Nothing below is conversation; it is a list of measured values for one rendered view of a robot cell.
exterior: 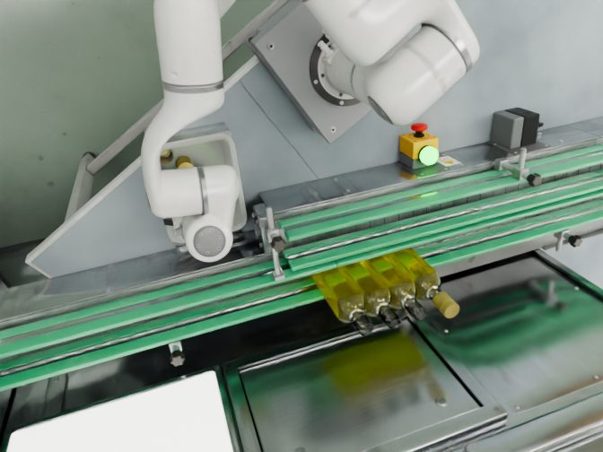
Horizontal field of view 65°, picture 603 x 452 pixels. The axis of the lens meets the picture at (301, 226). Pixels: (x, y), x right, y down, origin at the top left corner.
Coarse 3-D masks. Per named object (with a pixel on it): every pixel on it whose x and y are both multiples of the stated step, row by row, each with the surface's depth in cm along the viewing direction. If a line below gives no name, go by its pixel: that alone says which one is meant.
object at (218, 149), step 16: (176, 144) 93; (192, 144) 94; (208, 144) 102; (224, 144) 100; (192, 160) 103; (208, 160) 104; (224, 160) 105; (240, 192) 102; (240, 208) 104; (240, 224) 105; (176, 240) 102
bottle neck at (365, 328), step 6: (354, 312) 92; (360, 312) 92; (354, 318) 91; (360, 318) 90; (366, 318) 91; (354, 324) 91; (360, 324) 89; (366, 324) 89; (360, 330) 89; (366, 330) 91
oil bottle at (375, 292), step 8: (352, 264) 105; (360, 264) 105; (352, 272) 102; (360, 272) 102; (368, 272) 102; (352, 280) 101; (360, 280) 100; (368, 280) 99; (376, 280) 99; (360, 288) 98; (368, 288) 97; (376, 288) 97; (384, 288) 96; (368, 296) 95; (376, 296) 95; (384, 296) 95; (368, 304) 95; (376, 304) 94; (368, 312) 96; (376, 312) 95
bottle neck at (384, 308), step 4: (380, 304) 94; (384, 304) 94; (388, 304) 94; (380, 308) 94; (384, 308) 93; (388, 308) 93; (380, 312) 93; (384, 312) 92; (388, 312) 92; (392, 312) 92; (380, 316) 93; (384, 316) 92; (388, 316) 91; (392, 316) 91; (396, 316) 91; (384, 320) 92; (388, 320) 91; (392, 320) 93; (396, 320) 92; (400, 320) 91; (388, 324) 91; (392, 324) 92; (396, 324) 92; (392, 328) 92
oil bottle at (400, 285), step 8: (384, 256) 107; (368, 264) 106; (376, 264) 104; (384, 264) 104; (392, 264) 104; (376, 272) 102; (384, 272) 101; (392, 272) 101; (400, 272) 101; (384, 280) 99; (392, 280) 99; (400, 280) 98; (408, 280) 98; (392, 288) 97; (400, 288) 96; (408, 288) 96; (392, 296) 97; (400, 296) 96; (392, 304) 98; (400, 304) 97
